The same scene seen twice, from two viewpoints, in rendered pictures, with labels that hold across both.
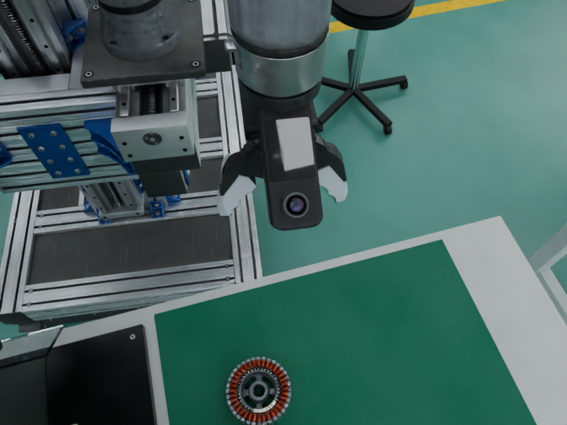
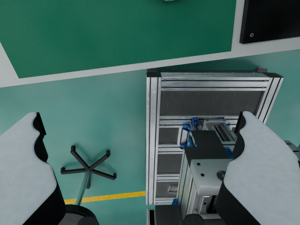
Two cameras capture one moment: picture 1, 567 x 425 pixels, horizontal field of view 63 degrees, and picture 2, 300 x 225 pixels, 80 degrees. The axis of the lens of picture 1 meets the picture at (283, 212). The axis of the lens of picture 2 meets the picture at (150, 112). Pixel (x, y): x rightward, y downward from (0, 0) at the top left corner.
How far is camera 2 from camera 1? 43 cm
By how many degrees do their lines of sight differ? 6
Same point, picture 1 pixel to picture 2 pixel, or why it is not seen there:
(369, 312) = (76, 27)
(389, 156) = (73, 135)
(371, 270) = (73, 61)
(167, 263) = (194, 93)
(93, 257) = (230, 100)
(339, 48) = (94, 188)
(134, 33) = not seen: outside the picture
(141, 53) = not seen: outside the picture
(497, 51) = not seen: hidden behind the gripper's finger
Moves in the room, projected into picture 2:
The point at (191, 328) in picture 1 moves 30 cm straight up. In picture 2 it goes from (208, 36) to (284, 70)
